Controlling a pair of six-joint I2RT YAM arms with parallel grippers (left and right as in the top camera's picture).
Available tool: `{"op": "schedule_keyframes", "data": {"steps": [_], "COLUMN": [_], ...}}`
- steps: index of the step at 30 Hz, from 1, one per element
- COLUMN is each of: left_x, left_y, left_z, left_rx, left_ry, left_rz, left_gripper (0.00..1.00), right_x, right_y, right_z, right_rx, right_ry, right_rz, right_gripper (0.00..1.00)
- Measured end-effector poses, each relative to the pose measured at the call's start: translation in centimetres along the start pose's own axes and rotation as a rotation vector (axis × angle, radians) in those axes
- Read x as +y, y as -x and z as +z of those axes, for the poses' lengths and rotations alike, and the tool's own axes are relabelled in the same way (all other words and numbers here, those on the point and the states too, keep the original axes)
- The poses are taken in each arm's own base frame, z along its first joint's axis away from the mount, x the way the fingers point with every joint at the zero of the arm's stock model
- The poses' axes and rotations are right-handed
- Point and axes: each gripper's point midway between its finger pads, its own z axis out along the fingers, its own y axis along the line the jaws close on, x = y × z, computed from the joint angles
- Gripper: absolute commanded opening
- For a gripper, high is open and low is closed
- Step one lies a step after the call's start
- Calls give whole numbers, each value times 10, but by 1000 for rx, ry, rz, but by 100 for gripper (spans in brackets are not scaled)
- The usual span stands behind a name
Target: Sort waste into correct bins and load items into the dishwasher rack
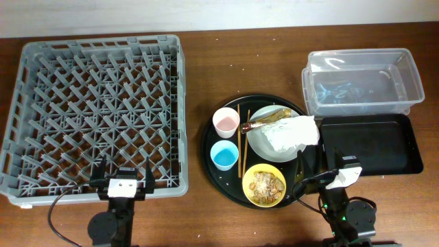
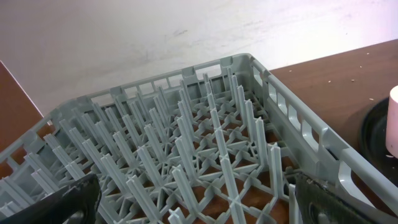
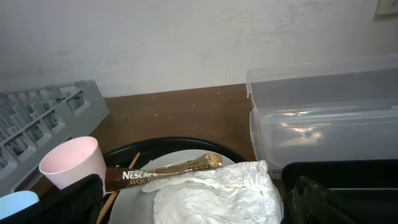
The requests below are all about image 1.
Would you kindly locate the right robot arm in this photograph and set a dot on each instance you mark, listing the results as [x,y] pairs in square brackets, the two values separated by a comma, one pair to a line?
[352,219]

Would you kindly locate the round black tray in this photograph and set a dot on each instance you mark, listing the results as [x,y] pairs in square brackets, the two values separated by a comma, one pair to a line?
[228,182]

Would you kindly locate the white napkin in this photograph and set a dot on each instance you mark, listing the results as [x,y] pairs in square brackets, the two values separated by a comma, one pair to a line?
[291,132]

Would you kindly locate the grey dishwasher rack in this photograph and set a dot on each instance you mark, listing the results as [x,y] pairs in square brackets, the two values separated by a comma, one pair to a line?
[76,102]

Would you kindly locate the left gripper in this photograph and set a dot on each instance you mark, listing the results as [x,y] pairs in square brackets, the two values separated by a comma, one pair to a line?
[96,182]

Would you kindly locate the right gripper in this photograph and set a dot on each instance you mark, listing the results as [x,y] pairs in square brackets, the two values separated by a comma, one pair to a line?
[318,183]

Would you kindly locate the pink cup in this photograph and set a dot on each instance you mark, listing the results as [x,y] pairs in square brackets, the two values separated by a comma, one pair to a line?
[226,121]

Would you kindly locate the peanut shells and food scraps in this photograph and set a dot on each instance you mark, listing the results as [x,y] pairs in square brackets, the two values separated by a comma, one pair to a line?
[265,188]

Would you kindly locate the blue cup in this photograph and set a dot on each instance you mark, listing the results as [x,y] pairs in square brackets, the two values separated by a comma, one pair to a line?
[224,155]

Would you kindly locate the yellow bowl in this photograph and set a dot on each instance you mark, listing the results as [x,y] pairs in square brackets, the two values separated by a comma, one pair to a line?
[262,168]

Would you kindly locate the black rectangular tray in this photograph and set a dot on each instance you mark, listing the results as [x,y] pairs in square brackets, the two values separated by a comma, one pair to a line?
[383,144]

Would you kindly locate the right wooden chopstick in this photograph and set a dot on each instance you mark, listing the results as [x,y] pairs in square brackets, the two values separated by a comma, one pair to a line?
[245,148]

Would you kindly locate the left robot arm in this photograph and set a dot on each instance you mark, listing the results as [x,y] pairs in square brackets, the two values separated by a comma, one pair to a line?
[113,227]

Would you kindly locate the wooden chopstick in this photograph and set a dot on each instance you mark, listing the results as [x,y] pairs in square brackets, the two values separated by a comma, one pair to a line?
[239,142]
[245,148]

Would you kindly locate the clear plastic bin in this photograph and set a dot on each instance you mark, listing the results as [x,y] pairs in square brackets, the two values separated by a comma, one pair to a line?
[351,82]

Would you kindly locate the gold foil wrapper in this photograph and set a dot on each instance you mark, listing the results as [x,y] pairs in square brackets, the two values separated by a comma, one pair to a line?
[270,119]

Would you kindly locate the white plate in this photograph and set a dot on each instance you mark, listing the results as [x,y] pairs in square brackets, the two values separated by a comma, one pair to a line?
[260,144]

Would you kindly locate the left wooden chopstick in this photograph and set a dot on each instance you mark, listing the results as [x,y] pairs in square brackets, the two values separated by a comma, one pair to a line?
[239,142]

